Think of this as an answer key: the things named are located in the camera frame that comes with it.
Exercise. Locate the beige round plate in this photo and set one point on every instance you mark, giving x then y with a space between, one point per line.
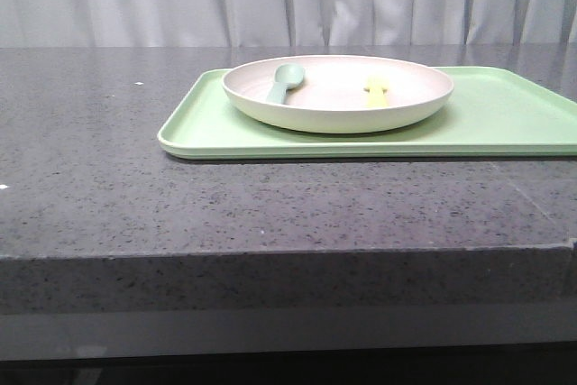
332 98

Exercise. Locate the yellow plastic fork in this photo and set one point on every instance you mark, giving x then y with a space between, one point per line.
377 88

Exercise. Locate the sage green plastic spoon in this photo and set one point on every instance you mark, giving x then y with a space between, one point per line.
287 77

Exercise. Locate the light green rectangular tray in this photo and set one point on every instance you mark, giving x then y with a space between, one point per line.
490 112

